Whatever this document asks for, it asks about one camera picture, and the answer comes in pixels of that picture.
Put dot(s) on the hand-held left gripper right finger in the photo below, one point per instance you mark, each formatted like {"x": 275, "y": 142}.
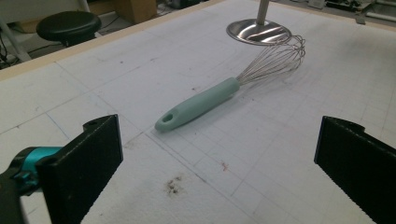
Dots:
{"x": 358, "y": 165}

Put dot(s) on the brown cardboard box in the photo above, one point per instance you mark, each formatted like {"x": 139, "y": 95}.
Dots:
{"x": 137, "y": 10}

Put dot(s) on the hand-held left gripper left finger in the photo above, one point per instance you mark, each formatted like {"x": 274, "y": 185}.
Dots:
{"x": 81, "y": 168}

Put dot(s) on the black round stool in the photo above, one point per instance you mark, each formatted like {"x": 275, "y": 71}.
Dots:
{"x": 69, "y": 26}

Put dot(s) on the white table leg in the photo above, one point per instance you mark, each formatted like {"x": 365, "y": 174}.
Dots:
{"x": 14, "y": 43}

